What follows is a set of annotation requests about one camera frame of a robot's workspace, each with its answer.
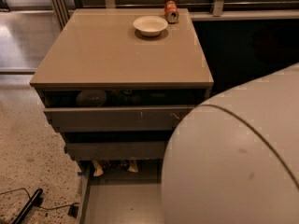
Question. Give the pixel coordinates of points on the grey three-drawer cabinet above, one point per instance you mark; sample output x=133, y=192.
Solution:
x=100, y=49

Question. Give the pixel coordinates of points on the dark items in top drawer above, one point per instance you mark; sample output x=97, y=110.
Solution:
x=136, y=97

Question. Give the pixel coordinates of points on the grey open bottom drawer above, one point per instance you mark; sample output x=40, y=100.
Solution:
x=120, y=197

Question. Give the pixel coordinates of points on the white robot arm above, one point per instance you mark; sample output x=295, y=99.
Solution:
x=235, y=158

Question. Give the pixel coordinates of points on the grey middle drawer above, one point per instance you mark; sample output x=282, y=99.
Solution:
x=116, y=151

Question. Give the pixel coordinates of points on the orange soda can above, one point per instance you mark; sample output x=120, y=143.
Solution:
x=171, y=11

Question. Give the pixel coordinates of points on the white paper bowl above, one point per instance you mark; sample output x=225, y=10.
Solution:
x=150, y=26

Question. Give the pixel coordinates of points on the brown round object in drawer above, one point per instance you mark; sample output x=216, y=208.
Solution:
x=91, y=98

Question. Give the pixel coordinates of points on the grey top drawer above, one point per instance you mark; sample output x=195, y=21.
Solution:
x=116, y=119

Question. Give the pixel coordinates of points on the black bar on floor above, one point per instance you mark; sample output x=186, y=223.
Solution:
x=34, y=201

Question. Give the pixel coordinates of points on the black power adapter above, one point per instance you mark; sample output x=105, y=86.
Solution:
x=73, y=210

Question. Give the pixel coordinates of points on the snack bag in bottom drawer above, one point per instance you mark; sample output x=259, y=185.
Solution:
x=127, y=165

